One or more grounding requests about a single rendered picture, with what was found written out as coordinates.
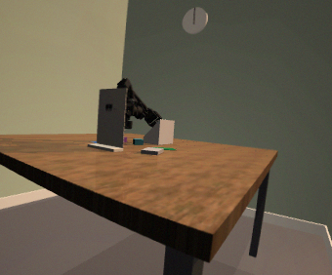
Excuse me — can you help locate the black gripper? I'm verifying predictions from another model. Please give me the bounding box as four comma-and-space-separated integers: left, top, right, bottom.
124, 90, 139, 129

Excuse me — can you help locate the small teal block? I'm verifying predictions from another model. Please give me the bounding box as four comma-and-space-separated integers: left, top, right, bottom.
133, 138, 144, 145

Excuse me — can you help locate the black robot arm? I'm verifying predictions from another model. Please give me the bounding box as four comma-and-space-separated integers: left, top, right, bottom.
117, 78, 162, 127

